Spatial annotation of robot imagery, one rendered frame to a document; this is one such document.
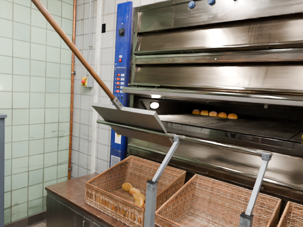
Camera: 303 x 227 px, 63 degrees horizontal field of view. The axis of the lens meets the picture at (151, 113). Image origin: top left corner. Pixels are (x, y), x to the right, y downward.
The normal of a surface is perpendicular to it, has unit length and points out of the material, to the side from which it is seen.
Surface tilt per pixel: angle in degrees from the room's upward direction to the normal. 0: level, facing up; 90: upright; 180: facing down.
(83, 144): 90
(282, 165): 70
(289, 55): 90
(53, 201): 91
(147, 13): 90
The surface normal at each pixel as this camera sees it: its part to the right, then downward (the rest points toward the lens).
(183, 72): -0.57, -0.31
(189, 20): -0.62, 0.04
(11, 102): 0.78, 0.11
